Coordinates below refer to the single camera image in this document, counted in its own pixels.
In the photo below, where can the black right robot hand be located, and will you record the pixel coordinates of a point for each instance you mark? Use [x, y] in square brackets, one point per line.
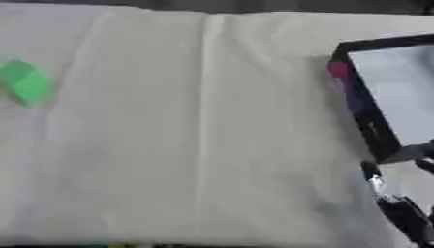
[404, 213]

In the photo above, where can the black box with white inside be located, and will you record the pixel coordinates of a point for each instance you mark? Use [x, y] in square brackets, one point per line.
[367, 109]

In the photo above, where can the green block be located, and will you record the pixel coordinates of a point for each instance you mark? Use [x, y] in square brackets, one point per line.
[25, 82]

